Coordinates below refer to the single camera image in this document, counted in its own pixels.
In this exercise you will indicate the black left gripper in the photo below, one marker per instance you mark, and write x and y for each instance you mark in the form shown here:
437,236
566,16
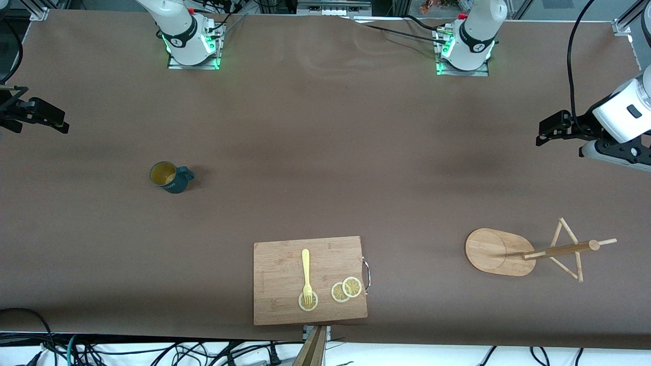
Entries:
583,127

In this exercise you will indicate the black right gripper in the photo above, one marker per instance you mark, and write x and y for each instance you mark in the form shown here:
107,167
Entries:
11,108

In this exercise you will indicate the teal mug yellow inside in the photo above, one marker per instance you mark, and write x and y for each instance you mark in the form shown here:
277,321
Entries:
163,174

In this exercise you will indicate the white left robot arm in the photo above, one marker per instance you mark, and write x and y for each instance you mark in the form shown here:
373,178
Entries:
478,35

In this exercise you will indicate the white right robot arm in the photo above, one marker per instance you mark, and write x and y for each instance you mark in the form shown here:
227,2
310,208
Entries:
178,30

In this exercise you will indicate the wooden cup rack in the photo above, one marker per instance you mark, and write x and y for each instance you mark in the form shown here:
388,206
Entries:
493,251

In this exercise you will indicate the colourful small items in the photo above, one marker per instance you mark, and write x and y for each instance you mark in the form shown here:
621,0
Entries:
430,6

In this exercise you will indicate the lemon slice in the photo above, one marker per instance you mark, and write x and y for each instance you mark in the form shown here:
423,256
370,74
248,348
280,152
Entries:
352,287
313,304

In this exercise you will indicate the wooden cutting board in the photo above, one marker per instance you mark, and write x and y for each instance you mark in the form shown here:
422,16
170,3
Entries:
279,274

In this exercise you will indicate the yellow plastic fork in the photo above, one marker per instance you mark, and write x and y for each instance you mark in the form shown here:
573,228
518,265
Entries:
305,264

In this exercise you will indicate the aluminium corner post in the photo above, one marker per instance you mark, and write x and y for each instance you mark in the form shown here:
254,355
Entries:
39,14
621,28

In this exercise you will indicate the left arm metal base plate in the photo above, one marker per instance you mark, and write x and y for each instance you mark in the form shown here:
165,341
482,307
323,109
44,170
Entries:
463,73

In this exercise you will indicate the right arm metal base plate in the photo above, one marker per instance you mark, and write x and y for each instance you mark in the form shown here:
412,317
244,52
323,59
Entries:
193,66

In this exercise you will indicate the aluminium frame structure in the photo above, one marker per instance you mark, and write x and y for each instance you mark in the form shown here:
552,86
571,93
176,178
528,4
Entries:
333,9

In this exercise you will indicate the small metal bracket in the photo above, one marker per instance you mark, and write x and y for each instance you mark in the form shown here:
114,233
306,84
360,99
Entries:
306,331

